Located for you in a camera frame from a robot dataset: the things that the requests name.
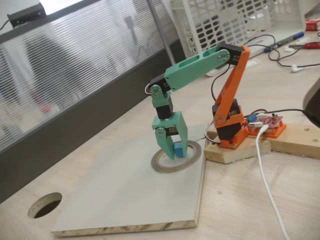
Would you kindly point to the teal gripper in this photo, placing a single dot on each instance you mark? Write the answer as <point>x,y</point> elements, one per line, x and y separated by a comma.
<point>172,123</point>

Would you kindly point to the blue cube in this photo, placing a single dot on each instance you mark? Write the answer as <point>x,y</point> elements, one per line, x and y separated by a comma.
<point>178,150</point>

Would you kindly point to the orange and teal robot arm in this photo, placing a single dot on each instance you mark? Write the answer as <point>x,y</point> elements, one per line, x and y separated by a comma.
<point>195,68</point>

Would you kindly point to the light wooden block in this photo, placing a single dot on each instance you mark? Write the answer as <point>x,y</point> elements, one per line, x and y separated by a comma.
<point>237,153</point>

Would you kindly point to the grey wooden board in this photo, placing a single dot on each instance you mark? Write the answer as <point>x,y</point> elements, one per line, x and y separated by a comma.
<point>100,187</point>

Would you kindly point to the red controller board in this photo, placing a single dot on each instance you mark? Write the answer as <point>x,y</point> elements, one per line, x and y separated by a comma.
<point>265,121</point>

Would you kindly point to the light wooden plank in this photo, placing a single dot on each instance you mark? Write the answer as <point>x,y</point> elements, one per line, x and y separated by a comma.
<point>295,140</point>

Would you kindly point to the frosted glass desk partition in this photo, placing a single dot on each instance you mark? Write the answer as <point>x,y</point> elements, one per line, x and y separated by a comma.
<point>75,75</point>

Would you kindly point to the white plastic basket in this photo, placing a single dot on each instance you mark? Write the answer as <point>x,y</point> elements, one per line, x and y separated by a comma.
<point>225,25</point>

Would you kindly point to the white earbud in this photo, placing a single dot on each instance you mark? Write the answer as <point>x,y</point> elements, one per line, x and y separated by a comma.
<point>296,68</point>

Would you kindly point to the dark rounded object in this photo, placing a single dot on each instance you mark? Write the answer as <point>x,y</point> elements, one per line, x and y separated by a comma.
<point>313,105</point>

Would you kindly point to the small white plastic part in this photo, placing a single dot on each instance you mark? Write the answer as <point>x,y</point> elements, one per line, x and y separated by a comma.
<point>289,49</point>

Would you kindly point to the blue capped marker pen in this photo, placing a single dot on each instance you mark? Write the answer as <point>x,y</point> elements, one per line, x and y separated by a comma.
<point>287,41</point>

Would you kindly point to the red box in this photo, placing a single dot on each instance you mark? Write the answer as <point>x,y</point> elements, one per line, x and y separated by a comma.
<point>313,25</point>

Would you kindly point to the black box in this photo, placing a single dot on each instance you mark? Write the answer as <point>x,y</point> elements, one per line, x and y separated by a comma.
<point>26,14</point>

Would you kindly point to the metal partition post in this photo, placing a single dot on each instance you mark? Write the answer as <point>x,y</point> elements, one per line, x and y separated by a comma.
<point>160,25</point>

